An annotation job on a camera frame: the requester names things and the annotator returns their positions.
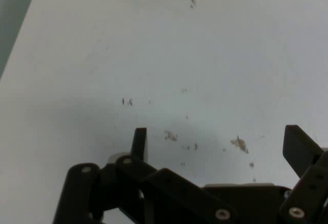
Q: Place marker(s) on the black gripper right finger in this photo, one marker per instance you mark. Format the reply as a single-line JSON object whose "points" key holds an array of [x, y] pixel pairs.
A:
{"points": [[299, 152]]}

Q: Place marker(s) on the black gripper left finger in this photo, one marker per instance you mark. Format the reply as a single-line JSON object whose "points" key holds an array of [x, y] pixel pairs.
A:
{"points": [[164, 185]]}

